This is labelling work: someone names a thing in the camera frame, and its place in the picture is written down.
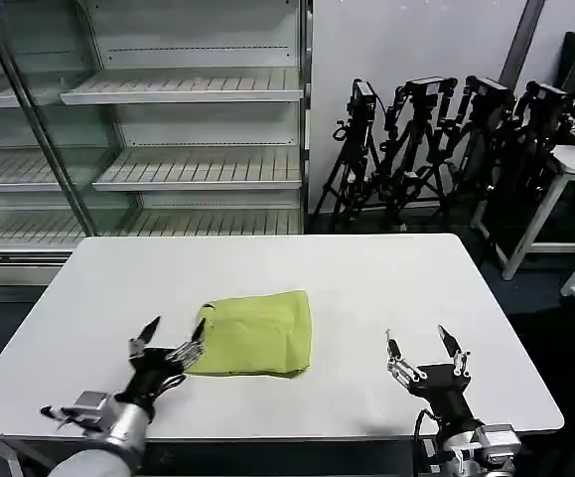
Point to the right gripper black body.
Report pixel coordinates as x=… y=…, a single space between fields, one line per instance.
x=448 y=392

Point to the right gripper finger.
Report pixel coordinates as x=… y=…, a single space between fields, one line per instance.
x=458 y=360
x=400 y=365

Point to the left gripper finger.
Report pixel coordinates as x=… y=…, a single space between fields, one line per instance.
x=143 y=340
x=190 y=353

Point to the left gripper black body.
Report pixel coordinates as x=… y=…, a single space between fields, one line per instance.
x=153 y=375

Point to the yellow-green cloth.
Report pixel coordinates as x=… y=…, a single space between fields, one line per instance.
x=257 y=333

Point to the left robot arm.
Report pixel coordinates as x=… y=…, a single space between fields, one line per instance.
x=113 y=442

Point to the white open shelf rack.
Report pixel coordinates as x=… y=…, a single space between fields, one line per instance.
x=192 y=124

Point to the glass-fronted display cabinet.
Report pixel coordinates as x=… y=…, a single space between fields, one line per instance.
x=34 y=124

